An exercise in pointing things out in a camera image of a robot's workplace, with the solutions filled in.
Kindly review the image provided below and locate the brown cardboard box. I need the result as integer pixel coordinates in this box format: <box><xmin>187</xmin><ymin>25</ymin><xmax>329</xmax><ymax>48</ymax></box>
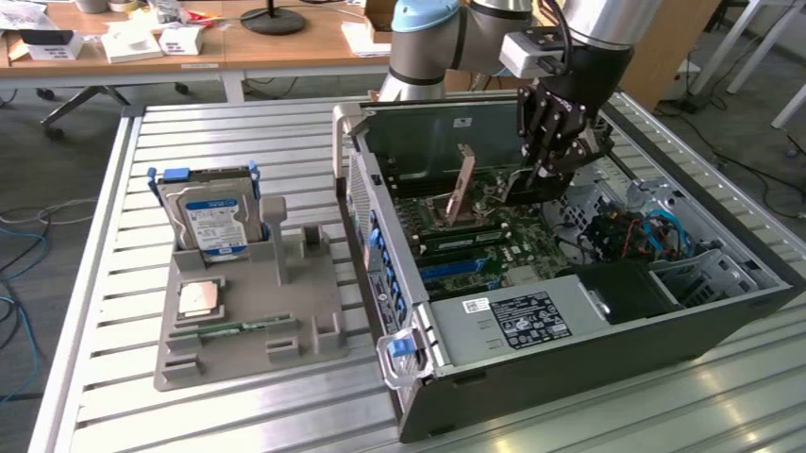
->
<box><xmin>365</xmin><ymin>0</ymin><xmax>398</xmax><ymax>32</ymax></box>

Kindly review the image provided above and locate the CPU socket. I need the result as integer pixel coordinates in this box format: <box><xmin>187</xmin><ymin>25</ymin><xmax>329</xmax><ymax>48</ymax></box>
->
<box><xmin>428</xmin><ymin>195</ymin><xmax>486</xmax><ymax>232</ymax></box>

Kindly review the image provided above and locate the open metal socket cover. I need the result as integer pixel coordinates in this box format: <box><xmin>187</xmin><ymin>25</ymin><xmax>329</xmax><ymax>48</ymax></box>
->
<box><xmin>472</xmin><ymin>176</ymin><xmax>516</xmax><ymax>211</ymax></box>

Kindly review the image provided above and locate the grey wheeled desk foot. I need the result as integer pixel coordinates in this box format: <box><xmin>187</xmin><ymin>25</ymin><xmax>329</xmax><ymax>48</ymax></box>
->
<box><xmin>37</xmin><ymin>82</ymin><xmax>191</xmax><ymax>141</ymax></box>

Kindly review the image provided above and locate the perforated metal drive cage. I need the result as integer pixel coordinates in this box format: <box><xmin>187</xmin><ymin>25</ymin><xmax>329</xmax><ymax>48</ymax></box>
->
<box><xmin>541</xmin><ymin>155</ymin><xmax>632</xmax><ymax>227</ymax></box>

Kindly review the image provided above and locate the grey power supply with label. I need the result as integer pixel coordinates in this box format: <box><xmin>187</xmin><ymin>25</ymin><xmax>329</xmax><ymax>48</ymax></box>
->
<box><xmin>414</xmin><ymin>276</ymin><xmax>613</xmax><ymax>369</ymax></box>

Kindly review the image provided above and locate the installed black RAM stick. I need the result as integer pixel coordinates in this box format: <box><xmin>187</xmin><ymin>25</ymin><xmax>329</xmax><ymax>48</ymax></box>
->
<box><xmin>420</xmin><ymin>228</ymin><xmax>510</xmax><ymax>256</ymax></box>

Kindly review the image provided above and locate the copper-toned CPU chip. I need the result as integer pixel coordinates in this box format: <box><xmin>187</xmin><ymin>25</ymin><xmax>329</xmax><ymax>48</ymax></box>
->
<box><xmin>178</xmin><ymin>281</ymin><xmax>222</xmax><ymax>316</ymax></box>

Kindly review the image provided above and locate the wooden cabinet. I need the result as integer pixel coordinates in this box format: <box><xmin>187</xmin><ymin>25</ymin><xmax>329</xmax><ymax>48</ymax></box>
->
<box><xmin>620</xmin><ymin>0</ymin><xmax>724</xmax><ymax>108</ymax></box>

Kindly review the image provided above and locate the black GPU card metal bracket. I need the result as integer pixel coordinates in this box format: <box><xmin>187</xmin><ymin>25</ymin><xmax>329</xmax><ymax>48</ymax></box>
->
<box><xmin>440</xmin><ymin>143</ymin><xmax>576</xmax><ymax>230</ymax></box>

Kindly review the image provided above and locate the black open PC case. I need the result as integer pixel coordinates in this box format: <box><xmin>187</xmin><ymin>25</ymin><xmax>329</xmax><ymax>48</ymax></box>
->
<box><xmin>331</xmin><ymin>84</ymin><xmax>800</xmax><ymax>444</ymax></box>

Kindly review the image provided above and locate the white box with round disc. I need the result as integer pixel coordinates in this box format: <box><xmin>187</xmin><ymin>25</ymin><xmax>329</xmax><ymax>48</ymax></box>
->
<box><xmin>101</xmin><ymin>28</ymin><xmax>165</xmax><ymax>63</ymax></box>

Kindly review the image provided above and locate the blue wire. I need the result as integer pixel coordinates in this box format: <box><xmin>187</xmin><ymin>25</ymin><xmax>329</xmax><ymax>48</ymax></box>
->
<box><xmin>641</xmin><ymin>210</ymin><xmax>694</xmax><ymax>259</ymax></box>

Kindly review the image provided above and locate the blue floor cable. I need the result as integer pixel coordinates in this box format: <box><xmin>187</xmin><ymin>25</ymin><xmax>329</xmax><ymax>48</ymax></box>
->
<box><xmin>0</xmin><ymin>226</ymin><xmax>50</xmax><ymax>402</ymax></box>

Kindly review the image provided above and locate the grey plastic parts rack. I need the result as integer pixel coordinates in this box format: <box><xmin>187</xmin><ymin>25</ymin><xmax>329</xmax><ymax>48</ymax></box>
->
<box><xmin>153</xmin><ymin>195</ymin><xmax>354</xmax><ymax>393</ymax></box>

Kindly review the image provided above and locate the red wire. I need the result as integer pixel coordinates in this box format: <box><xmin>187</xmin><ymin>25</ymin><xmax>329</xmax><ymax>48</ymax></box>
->
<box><xmin>622</xmin><ymin>216</ymin><xmax>650</xmax><ymax>256</ymax></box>

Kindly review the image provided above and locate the blue expansion slot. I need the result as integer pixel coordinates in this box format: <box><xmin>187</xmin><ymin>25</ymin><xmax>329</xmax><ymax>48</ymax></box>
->
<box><xmin>420</xmin><ymin>261</ymin><xmax>490</xmax><ymax>280</ymax></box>

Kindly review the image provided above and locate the white table frame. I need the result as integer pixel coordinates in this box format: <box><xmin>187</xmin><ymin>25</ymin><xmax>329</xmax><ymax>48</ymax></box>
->
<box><xmin>689</xmin><ymin>0</ymin><xmax>806</xmax><ymax>128</ymax></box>

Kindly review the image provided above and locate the white box with black lid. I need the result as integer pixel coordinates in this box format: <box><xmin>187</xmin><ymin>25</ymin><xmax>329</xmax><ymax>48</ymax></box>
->
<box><xmin>18</xmin><ymin>28</ymin><xmax>85</xmax><ymax>61</ymax></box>

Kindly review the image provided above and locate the white electrical box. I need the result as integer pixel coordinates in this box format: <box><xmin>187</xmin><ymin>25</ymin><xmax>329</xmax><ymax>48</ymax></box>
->
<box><xmin>673</xmin><ymin>60</ymin><xmax>705</xmax><ymax>103</ymax></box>

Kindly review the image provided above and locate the black round lamp base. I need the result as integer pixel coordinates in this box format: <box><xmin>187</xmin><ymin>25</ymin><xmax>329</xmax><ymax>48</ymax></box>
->
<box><xmin>238</xmin><ymin>0</ymin><xmax>309</xmax><ymax>35</ymax></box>

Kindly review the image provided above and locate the green RAM stick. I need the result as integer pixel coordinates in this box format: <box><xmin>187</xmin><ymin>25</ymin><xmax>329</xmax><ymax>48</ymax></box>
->
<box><xmin>169</xmin><ymin>316</ymin><xmax>297</xmax><ymax>339</ymax></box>

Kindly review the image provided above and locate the green motherboard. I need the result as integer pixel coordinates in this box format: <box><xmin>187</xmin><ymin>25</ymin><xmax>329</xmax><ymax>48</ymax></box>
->
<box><xmin>383</xmin><ymin>159</ymin><xmax>581</xmax><ymax>303</ymax></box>

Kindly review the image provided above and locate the hard disk in blue caddy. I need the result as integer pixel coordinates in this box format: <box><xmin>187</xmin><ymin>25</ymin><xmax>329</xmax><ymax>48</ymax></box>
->
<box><xmin>147</xmin><ymin>159</ymin><xmax>270</xmax><ymax>264</ymax></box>

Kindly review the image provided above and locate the white paper booklet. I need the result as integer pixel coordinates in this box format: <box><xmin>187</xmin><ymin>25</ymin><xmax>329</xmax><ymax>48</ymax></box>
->
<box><xmin>342</xmin><ymin>21</ymin><xmax>396</xmax><ymax>59</ymax></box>

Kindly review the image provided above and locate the white floor cable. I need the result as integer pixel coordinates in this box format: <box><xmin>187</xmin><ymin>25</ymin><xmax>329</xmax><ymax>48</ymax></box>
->
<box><xmin>0</xmin><ymin>197</ymin><xmax>101</xmax><ymax>227</ymax></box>

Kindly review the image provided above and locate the wooden desk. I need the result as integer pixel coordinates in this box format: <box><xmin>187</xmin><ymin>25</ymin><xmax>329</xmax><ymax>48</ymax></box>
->
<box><xmin>0</xmin><ymin>0</ymin><xmax>572</xmax><ymax>103</ymax></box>

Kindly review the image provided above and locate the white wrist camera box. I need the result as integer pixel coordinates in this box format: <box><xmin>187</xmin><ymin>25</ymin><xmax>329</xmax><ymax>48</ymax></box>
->
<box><xmin>500</xmin><ymin>27</ymin><xmax>572</xmax><ymax>79</ymax></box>

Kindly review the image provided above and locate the silver disk bay cage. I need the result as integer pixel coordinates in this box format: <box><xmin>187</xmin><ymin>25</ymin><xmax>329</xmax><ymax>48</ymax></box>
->
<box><xmin>648</xmin><ymin>249</ymin><xmax>761</xmax><ymax>310</ymax></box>

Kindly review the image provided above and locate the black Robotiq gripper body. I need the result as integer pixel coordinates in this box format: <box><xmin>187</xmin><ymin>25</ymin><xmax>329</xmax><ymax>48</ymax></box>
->
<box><xmin>534</xmin><ymin>42</ymin><xmax>636</xmax><ymax>143</ymax></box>

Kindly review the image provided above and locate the white box with black print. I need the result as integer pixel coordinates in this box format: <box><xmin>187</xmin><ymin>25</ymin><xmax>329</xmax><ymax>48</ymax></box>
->
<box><xmin>157</xmin><ymin>25</ymin><xmax>207</xmax><ymax>57</ymax></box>

